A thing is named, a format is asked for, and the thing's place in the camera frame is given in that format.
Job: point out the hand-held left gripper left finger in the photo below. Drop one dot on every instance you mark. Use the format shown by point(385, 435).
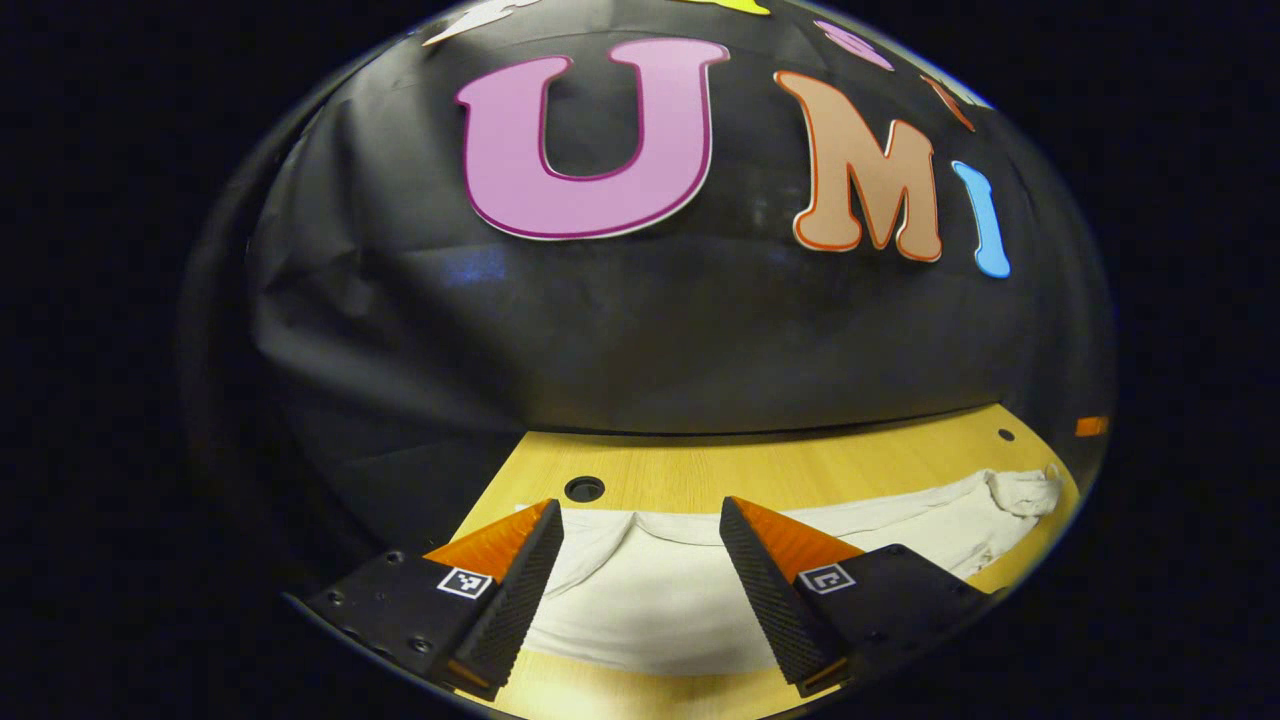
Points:
point(520, 600)

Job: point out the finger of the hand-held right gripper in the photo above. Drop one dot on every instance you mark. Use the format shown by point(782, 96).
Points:
point(1091, 427)

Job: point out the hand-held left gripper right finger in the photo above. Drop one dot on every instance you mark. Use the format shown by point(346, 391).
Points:
point(770, 600)

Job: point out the white jeans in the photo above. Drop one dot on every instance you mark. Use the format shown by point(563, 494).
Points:
point(660, 600)

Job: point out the black backdrop cloth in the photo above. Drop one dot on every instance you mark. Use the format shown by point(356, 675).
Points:
point(650, 330)

